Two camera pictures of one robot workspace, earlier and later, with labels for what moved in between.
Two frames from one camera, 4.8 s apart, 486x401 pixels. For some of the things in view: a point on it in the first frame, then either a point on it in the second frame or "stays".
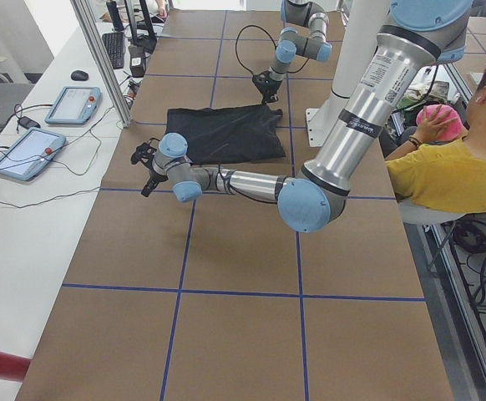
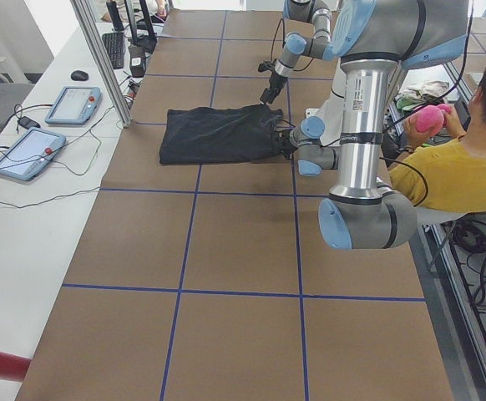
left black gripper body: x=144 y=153 -> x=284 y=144
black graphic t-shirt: x=228 y=134 stays
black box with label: x=137 y=60 stays
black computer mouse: x=79 y=75 stays
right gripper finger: x=264 y=98 stays
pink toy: x=454 y=130 -> x=430 y=119
